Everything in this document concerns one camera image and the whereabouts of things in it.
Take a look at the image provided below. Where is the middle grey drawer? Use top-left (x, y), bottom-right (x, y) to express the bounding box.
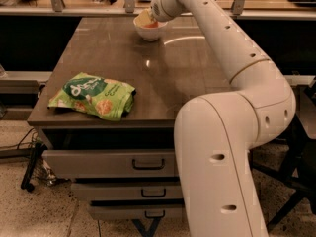
top-left (71, 181), bottom-right (183, 201)

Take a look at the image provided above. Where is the red orange apple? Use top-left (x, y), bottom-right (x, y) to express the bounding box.
top-left (143, 21), bottom-right (159, 28)

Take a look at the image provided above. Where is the bottom grey drawer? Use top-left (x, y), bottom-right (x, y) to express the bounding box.
top-left (87, 203), bottom-right (185, 220)

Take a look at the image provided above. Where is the black wheeled wire cart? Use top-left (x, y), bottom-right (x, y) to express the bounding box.
top-left (21, 142), bottom-right (57, 193)

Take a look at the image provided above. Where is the grey drawer cabinet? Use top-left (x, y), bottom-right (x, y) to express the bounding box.
top-left (28, 17), bottom-right (229, 220)

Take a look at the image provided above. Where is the top grey drawer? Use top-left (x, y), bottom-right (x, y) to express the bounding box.
top-left (42, 149), bottom-right (177, 179)

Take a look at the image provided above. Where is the green chip bag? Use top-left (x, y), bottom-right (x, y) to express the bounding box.
top-left (48, 72), bottom-right (136, 121)

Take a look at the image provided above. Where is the black office chair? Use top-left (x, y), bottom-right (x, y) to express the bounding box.
top-left (251, 85), bottom-right (316, 231)

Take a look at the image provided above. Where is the grey drawer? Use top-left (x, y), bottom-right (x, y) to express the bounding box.
top-left (87, 203), bottom-right (185, 220)
top-left (42, 149), bottom-right (177, 179)
top-left (71, 181), bottom-right (183, 201)

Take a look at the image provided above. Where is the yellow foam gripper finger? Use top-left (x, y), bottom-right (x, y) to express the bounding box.
top-left (135, 9), bottom-right (155, 27)

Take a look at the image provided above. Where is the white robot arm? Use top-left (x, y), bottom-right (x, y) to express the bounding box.
top-left (151, 0), bottom-right (296, 237)

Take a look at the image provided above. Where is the white ceramic bowl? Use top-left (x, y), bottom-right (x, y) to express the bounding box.
top-left (133, 19), bottom-right (167, 41)

